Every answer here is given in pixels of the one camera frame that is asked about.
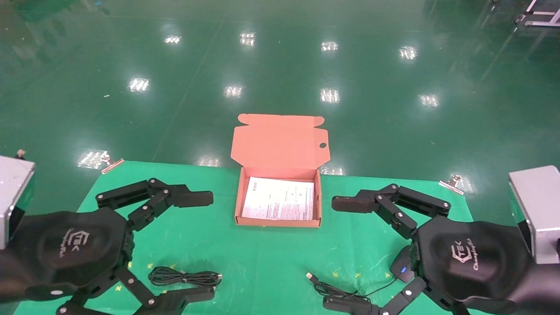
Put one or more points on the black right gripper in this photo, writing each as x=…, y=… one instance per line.
x=472, y=258

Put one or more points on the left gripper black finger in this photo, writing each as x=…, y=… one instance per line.
x=192, y=198
x=192, y=296

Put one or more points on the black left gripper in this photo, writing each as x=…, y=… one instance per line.
x=70, y=249

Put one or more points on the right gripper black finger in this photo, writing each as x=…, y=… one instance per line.
x=350, y=203
x=345, y=305

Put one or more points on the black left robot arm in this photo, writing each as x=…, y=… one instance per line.
x=8, y=275

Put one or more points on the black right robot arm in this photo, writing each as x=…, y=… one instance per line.
x=542, y=288

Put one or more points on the orange cardboard box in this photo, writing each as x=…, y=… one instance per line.
x=280, y=142

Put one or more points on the white printed paper leaflet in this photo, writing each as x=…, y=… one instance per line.
x=278, y=199

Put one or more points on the metal binder clip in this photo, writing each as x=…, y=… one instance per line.
x=453, y=183
x=111, y=164

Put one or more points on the green table mat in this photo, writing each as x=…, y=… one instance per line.
x=262, y=262

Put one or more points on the white wheeled cart frame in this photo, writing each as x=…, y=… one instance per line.
x=540, y=17

